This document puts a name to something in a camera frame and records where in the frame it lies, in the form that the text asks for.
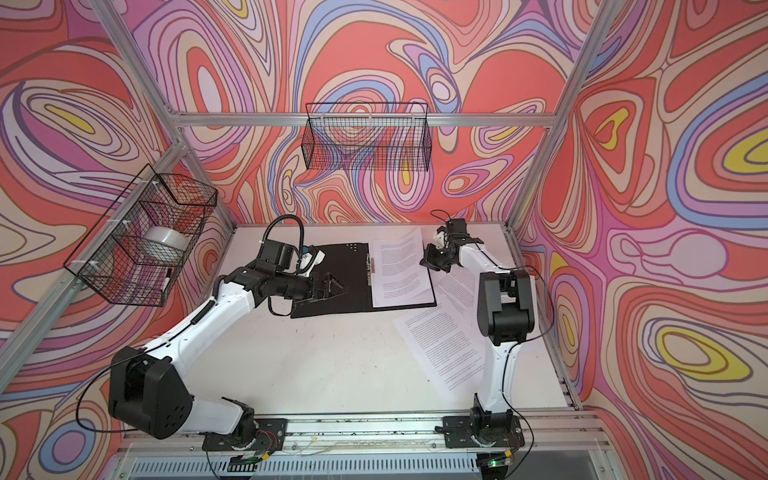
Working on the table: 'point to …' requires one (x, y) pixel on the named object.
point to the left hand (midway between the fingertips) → (338, 290)
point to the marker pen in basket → (167, 278)
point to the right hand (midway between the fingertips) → (422, 266)
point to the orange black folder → (351, 265)
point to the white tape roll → (165, 244)
